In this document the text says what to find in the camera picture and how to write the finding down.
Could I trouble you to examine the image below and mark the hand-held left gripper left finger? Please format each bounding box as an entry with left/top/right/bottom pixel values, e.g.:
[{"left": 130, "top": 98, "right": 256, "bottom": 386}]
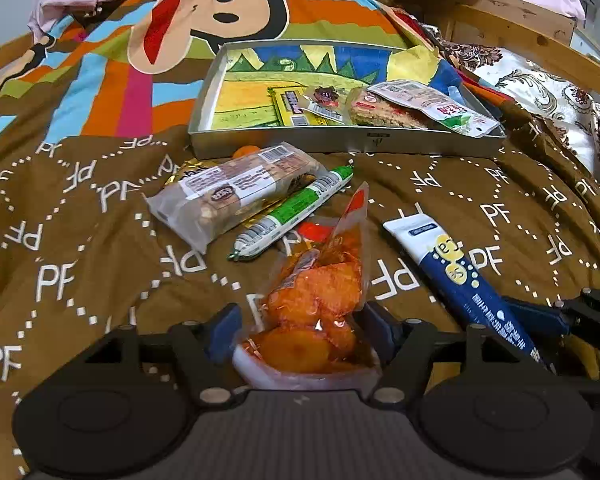
[{"left": 80, "top": 302, "right": 244, "bottom": 408}]

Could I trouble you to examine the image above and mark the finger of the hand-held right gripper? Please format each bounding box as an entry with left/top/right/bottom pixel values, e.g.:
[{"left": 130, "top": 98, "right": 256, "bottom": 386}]
[
  {"left": 555, "top": 287, "right": 600, "bottom": 336},
  {"left": 502, "top": 296, "right": 581, "bottom": 336}
]

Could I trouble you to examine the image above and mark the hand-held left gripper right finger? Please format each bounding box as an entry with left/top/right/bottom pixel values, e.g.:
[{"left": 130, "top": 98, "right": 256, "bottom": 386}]
[{"left": 362, "top": 300, "right": 527, "bottom": 408}]

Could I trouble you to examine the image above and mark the orange spicy snack packet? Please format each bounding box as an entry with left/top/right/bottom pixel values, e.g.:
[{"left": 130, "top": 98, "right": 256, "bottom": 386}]
[{"left": 232, "top": 182, "right": 383, "bottom": 391}]

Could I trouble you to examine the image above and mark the blue stick packet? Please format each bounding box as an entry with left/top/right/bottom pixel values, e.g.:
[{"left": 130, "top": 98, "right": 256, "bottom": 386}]
[{"left": 382, "top": 214, "right": 556, "bottom": 368}]

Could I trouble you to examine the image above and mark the clear bread packet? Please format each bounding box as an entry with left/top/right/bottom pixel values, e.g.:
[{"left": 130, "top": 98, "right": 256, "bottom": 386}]
[{"left": 145, "top": 142, "right": 326, "bottom": 253}]

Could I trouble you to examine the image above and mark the green sausage stick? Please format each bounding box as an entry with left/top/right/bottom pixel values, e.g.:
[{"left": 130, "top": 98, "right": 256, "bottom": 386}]
[{"left": 227, "top": 165, "right": 355, "bottom": 262}]

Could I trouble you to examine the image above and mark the gold foil packet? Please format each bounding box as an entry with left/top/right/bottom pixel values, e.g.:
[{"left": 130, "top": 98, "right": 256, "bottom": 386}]
[{"left": 172, "top": 156, "right": 301, "bottom": 216}]

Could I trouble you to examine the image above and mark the metal tin tray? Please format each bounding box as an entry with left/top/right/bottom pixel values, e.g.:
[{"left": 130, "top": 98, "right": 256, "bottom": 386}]
[{"left": 187, "top": 40, "right": 506, "bottom": 161}]

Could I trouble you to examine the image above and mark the rice cracker packet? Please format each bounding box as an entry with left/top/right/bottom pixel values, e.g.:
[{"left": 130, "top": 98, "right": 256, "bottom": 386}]
[{"left": 347, "top": 87, "right": 453, "bottom": 131}]

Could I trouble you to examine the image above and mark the white green tofu packet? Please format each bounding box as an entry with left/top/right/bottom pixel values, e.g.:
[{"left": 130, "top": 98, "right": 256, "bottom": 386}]
[{"left": 367, "top": 79, "right": 498, "bottom": 137}]

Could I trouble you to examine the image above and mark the yellow snack bar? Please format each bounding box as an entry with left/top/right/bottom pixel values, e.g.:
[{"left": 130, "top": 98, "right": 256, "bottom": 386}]
[{"left": 267, "top": 85, "right": 351, "bottom": 128}]

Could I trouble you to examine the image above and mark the small clear candy packet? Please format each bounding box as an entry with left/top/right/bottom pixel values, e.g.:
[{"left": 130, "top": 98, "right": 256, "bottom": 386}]
[{"left": 300, "top": 85, "right": 348, "bottom": 123}]

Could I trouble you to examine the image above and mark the small red snack packet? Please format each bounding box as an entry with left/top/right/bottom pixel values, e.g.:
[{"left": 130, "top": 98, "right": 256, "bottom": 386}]
[{"left": 280, "top": 220, "right": 341, "bottom": 256}]

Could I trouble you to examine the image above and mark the brown printed monkey blanket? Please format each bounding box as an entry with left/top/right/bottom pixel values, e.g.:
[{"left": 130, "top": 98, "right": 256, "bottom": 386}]
[{"left": 0, "top": 0, "right": 600, "bottom": 480}]

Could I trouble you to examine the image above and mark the white floral blanket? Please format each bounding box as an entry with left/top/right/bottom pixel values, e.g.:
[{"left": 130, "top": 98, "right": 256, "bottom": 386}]
[{"left": 420, "top": 25, "right": 600, "bottom": 181}]

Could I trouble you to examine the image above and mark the wooden bed frame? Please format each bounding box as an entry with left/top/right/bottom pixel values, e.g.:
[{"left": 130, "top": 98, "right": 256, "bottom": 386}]
[{"left": 432, "top": 0, "right": 600, "bottom": 76}]

